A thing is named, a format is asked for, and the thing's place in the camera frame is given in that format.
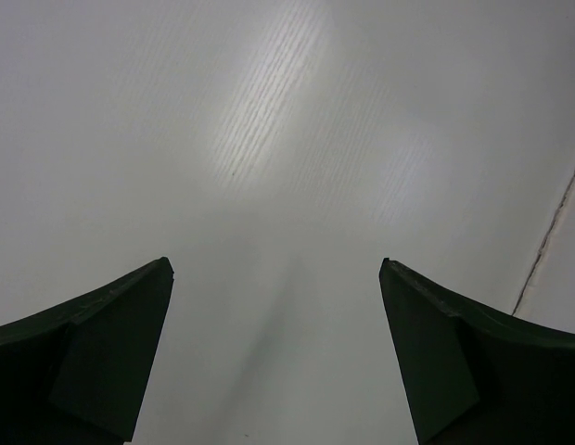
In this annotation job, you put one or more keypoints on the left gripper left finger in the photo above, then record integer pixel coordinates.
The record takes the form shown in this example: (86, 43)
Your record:
(77, 373)

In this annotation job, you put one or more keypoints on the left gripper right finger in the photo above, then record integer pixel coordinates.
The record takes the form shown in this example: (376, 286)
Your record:
(473, 374)

